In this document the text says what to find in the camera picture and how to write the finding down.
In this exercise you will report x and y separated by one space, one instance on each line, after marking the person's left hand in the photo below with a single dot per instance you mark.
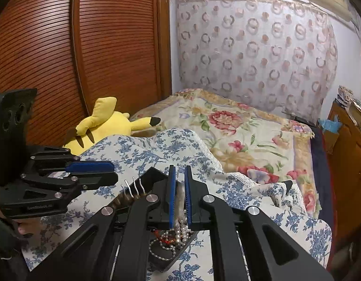
28 228

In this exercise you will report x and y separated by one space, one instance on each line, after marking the yellow plush toy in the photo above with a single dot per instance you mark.
110 123

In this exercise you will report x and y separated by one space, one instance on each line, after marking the black cardboard box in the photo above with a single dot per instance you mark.
164 266

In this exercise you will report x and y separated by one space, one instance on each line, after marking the patterned cloth stack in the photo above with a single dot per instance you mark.
346 95

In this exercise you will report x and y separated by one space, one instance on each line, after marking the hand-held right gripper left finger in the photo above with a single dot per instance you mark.
172 199

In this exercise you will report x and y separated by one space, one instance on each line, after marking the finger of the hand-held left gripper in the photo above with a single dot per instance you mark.
89 181
89 166

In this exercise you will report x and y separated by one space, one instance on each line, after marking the floral bed blanket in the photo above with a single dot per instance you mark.
242 134

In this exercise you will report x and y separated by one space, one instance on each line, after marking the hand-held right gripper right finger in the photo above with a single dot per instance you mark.
188 199

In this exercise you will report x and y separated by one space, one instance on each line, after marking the blue floral tablecloth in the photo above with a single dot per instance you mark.
174 152

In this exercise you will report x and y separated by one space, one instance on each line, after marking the dark blue bed sheet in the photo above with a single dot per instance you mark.
319 175

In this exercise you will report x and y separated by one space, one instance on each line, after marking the wooden sideboard cabinet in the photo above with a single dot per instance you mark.
350 158

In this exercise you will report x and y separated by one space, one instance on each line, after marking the person's left forearm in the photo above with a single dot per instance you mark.
4 246

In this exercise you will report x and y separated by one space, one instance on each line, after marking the blue paper bag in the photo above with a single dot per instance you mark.
330 124

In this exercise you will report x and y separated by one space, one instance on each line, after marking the wooden louvred wardrobe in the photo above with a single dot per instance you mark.
66 49

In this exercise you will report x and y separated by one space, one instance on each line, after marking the cardboard box with papers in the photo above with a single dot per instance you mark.
359 114

